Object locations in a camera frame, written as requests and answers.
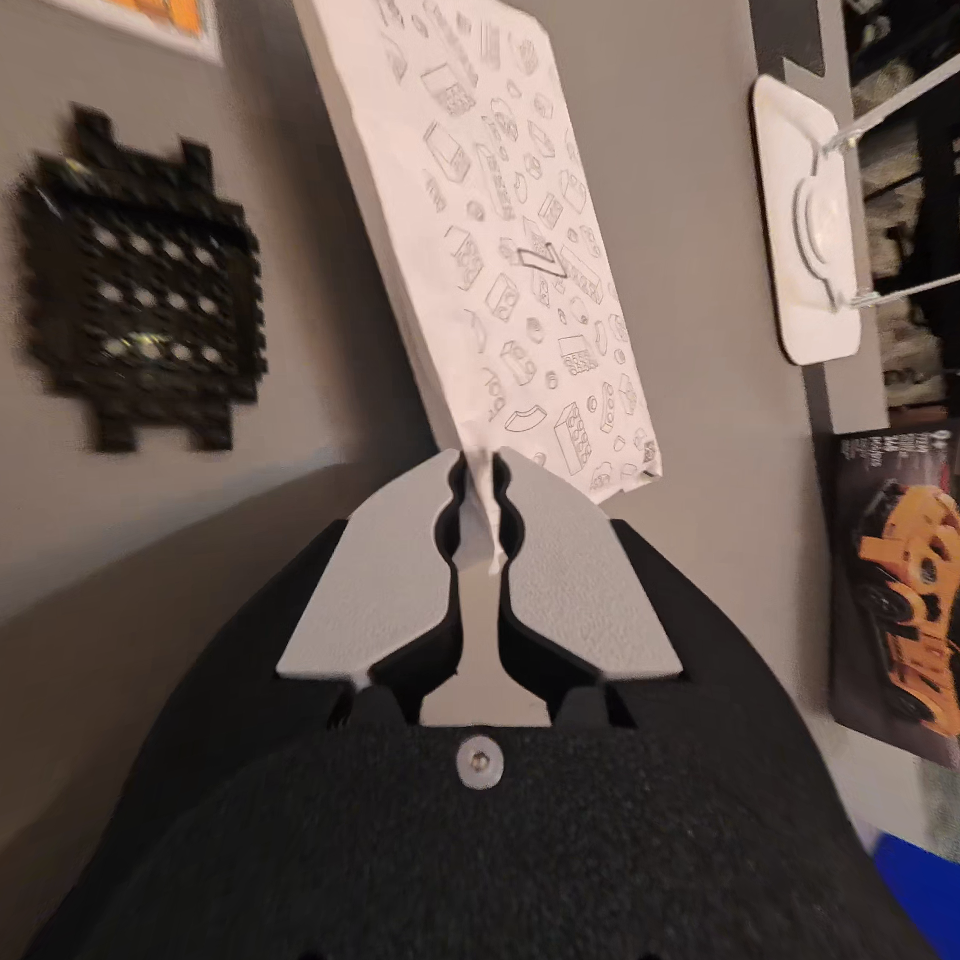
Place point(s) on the white book stand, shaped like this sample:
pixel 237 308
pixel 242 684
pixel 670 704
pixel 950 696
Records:
pixel 780 225

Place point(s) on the white brick-print paper bag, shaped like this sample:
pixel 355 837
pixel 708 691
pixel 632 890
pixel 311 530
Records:
pixel 487 225

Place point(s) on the toy car set box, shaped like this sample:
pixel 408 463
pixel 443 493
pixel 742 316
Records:
pixel 900 600

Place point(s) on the orange sticker sheet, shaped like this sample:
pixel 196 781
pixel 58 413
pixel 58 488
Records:
pixel 150 19

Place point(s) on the black LEGO chassis piece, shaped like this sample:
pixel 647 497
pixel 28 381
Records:
pixel 150 300

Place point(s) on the black desk mat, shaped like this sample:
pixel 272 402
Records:
pixel 787 30

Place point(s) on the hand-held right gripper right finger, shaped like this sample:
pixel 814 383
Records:
pixel 592 600

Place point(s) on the blue storage bin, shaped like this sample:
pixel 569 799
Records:
pixel 922 900

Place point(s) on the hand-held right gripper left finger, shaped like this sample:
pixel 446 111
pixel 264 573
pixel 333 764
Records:
pixel 367 600

